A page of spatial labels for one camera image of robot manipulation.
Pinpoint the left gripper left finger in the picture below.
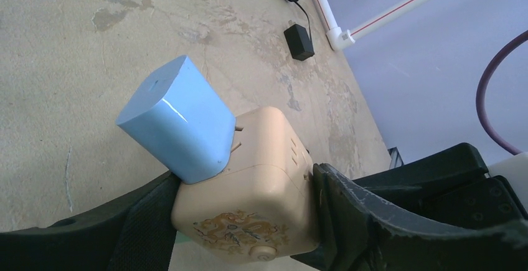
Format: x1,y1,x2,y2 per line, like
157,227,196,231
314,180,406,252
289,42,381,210
1,172,181,270

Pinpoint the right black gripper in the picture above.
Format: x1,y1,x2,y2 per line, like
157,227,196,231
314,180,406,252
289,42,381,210
354,143,527,230

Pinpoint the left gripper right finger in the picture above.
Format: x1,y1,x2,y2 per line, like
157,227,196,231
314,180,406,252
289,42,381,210
293,164,527,270

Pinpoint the beige dragon cube socket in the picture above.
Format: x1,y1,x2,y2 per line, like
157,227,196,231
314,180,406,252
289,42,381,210
171,107,320,264

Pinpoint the black plug adapter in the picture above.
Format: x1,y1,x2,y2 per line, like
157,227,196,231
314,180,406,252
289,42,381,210
284,0,314,61

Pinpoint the green plug adapter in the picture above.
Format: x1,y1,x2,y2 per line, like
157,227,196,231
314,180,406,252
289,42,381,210
174,232,186,244

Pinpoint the blue plug adapter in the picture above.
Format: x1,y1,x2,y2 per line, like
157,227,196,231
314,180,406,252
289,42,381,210
115,55,235,184

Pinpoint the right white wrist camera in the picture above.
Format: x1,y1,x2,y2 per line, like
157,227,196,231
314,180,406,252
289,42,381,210
488,152,527,211

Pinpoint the white PVC pipe frame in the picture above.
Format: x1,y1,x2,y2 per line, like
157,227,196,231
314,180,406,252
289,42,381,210
299,0,479,52

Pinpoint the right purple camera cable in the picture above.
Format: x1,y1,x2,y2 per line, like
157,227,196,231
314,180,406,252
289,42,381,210
475,29,528,156

